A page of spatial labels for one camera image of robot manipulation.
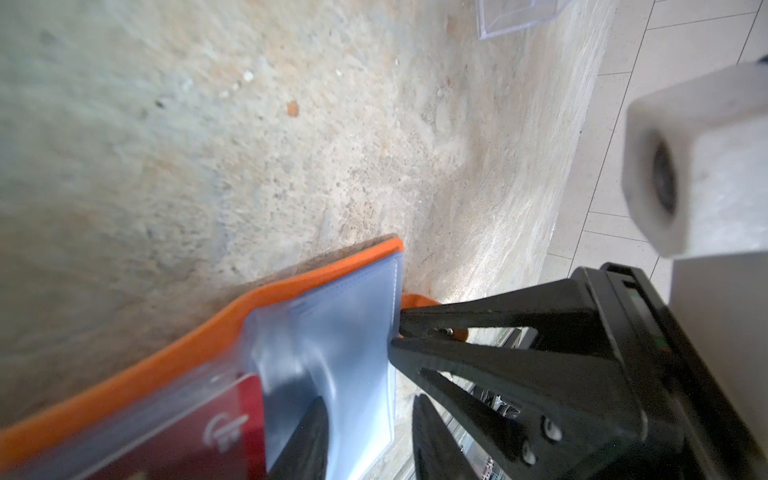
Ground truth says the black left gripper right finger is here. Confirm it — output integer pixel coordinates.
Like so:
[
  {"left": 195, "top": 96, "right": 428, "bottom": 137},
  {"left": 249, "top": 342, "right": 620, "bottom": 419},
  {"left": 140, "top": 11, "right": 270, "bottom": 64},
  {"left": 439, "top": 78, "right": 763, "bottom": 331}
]
[{"left": 412, "top": 394, "right": 478, "bottom": 480}]

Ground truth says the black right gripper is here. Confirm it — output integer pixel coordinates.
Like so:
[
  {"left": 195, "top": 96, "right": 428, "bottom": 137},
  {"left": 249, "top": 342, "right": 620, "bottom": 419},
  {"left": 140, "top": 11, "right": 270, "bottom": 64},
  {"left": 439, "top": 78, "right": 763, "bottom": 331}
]
[{"left": 389, "top": 263, "right": 767, "bottom": 479}]

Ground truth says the left card stack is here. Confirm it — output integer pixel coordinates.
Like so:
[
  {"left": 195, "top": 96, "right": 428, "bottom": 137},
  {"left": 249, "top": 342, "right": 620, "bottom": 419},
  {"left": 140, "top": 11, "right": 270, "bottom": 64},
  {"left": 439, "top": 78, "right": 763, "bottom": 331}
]
[{"left": 476, "top": 0, "right": 571, "bottom": 40}]

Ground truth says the orange card holder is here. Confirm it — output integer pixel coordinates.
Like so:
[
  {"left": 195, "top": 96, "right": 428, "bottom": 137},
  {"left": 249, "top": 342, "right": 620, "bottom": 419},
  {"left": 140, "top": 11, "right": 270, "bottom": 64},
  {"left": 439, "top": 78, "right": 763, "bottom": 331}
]
[{"left": 1, "top": 238, "right": 430, "bottom": 479}]

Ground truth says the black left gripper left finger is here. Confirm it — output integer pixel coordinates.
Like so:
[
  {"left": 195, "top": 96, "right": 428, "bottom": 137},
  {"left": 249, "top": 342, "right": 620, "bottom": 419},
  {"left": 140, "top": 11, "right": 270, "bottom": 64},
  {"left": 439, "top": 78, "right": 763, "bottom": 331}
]
[{"left": 267, "top": 397, "right": 330, "bottom": 480}]

